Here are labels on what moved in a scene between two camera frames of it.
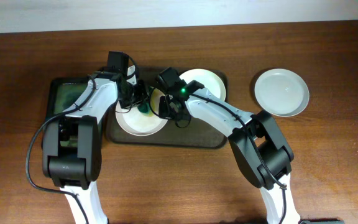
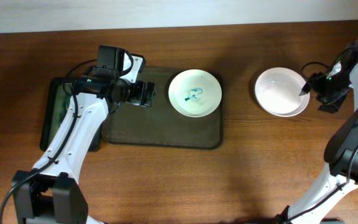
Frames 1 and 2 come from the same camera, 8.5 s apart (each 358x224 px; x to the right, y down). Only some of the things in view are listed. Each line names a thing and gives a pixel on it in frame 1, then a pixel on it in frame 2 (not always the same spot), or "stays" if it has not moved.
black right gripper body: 166,111 → 330,91
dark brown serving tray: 197,133 stays
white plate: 138,123 → 277,92
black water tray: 62,92 stays
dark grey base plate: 321,221 stays
